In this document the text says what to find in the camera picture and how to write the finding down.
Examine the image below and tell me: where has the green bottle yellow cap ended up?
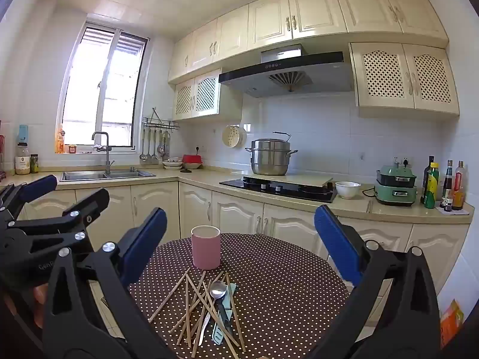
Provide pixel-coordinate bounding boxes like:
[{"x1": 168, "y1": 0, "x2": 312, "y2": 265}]
[{"x1": 425, "y1": 162, "x2": 440, "y2": 209}]

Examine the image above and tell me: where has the cream board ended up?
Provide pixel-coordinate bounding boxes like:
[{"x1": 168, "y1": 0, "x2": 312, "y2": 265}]
[{"x1": 242, "y1": 173, "x2": 334, "y2": 188}]

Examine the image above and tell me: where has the cream base cabinet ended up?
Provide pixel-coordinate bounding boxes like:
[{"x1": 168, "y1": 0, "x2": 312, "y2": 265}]
[{"x1": 0, "y1": 168, "x2": 476, "y2": 300}]

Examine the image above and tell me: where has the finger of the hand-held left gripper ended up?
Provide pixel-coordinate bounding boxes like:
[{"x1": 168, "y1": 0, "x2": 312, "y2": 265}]
[
  {"x1": 7, "y1": 188, "x2": 110, "y2": 247},
  {"x1": 0, "y1": 174, "x2": 58, "y2": 221}
]

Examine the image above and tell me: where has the wall utensil rack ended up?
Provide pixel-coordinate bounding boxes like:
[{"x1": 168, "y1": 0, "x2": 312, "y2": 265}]
[{"x1": 141, "y1": 108, "x2": 180, "y2": 130}]

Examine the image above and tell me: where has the black gas stove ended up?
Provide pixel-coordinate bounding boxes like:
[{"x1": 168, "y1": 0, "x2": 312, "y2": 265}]
[{"x1": 219, "y1": 176, "x2": 335, "y2": 203}]

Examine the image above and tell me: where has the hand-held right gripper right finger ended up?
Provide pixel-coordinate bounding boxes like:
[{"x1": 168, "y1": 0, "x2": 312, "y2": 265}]
[{"x1": 307, "y1": 205, "x2": 440, "y2": 359}]

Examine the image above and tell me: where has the steel kitchen sink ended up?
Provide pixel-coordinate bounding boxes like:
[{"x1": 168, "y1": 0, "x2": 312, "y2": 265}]
[{"x1": 60, "y1": 170, "x2": 156, "y2": 182}]

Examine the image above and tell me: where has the silver metal utensil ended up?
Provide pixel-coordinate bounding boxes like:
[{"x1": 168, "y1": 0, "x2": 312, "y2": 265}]
[{"x1": 198, "y1": 310, "x2": 212, "y2": 346}]

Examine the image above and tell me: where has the white bowl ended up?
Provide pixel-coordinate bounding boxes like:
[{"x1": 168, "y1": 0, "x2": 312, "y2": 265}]
[{"x1": 335, "y1": 181, "x2": 362, "y2": 200}]

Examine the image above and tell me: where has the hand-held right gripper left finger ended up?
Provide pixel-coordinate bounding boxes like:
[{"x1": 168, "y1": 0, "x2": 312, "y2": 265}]
[{"x1": 42, "y1": 207, "x2": 176, "y2": 359}]

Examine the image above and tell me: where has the steel steamer pot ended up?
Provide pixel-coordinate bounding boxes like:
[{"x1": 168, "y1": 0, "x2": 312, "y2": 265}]
[{"x1": 245, "y1": 132, "x2": 299, "y2": 176}]

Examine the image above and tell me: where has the sauce jar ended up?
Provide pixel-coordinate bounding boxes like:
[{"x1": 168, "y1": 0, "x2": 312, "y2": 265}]
[{"x1": 15, "y1": 142, "x2": 31, "y2": 176}]

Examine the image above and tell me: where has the dark glass bottle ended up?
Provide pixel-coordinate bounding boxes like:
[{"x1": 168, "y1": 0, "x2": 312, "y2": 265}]
[{"x1": 421, "y1": 156, "x2": 435, "y2": 204}]

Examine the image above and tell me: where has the black range hood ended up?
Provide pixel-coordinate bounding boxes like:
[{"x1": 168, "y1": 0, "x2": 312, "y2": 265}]
[{"x1": 218, "y1": 44, "x2": 354, "y2": 98}]

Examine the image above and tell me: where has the dark sauce bottle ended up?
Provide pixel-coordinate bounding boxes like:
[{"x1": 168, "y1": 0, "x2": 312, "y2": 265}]
[{"x1": 441, "y1": 159, "x2": 454, "y2": 210}]

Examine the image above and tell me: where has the person's left hand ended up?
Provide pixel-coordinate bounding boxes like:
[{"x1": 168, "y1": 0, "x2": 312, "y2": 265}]
[{"x1": 32, "y1": 283, "x2": 49, "y2": 330}]

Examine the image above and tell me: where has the steel faucet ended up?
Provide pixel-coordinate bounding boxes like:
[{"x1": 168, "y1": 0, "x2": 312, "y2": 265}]
[{"x1": 92, "y1": 131, "x2": 115, "y2": 174}]

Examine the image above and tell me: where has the orange package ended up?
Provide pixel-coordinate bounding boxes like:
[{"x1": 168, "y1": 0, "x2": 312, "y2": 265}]
[{"x1": 439, "y1": 299, "x2": 465, "y2": 348}]

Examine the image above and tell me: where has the pink mat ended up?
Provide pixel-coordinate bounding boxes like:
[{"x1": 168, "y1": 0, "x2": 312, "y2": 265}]
[{"x1": 434, "y1": 206, "x2": 470, "y2": 216}]

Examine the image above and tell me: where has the metal spoon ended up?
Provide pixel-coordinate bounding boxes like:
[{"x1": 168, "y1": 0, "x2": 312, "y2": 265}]
[{"x1": 209, "y1": 280, "x2": 234, "y2": 339}]

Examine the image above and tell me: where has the cream upper wall cabinet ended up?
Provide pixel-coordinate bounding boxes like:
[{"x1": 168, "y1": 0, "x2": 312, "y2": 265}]
[{"x1": 167, "y1": 0, "x2": 450, "y2": 85}]

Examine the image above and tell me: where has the polka dot round table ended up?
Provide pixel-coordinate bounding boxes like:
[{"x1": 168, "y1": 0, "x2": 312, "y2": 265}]
[{"x1": 127, "y1": 232, "x2": 350, "y2": 359}]

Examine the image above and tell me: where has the green electric cooker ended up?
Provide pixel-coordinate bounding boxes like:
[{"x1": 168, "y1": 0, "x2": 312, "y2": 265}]
[{"x1": 374, "y1": 165, "x2": 419, "y2": 206}]

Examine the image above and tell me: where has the kitchen window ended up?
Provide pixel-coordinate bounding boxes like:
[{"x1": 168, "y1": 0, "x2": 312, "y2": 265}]
[{"x1": 56, "y1": 22, "x2": 150, "y2": 154}]

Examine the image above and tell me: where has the pile of wooden chopsticks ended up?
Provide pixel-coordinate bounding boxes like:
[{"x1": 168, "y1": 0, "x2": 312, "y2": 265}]
[{"x1": 148, "y1": 268, "x2": 248, "y2": 359}]

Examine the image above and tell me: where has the cream round steamer tray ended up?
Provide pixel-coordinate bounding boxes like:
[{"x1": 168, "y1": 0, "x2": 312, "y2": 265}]
[{"x1": 222, "y1": 124, "x2": 247, "y2": 148}]

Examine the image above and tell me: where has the cream lattice door cabinet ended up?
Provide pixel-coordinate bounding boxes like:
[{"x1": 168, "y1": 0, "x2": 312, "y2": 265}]
[
  {"x1": 173, "y1": 68, "x2": 244, "y2": 121},
  {"x1": 348, "y1": 42, "x2": 460, "y2": 120}
]

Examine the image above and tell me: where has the pink cup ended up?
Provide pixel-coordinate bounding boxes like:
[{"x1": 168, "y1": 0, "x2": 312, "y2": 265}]
[{"x1": 191, "y1": 225, "x2": 221, "y2": 270}]

